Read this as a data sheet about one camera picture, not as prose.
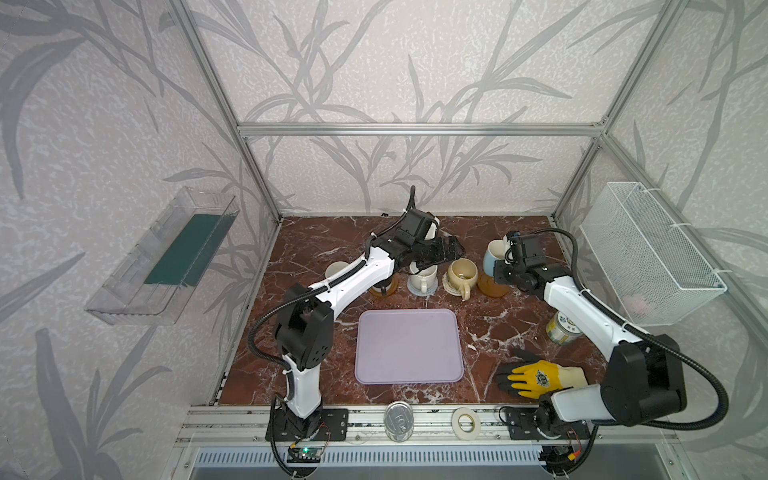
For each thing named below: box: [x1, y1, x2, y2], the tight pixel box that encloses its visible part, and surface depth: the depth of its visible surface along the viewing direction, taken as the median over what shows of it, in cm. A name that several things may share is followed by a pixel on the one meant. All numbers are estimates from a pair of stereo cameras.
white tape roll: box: [452, 407, 481, 441], surface depth 76 cm
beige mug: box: [447, 258, 478, 301], surface depth 95 cm
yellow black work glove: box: [495, 360, 588, 399], surface depth 80 cm
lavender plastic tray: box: [355, 309, 464, 385], surface depth 89 cm
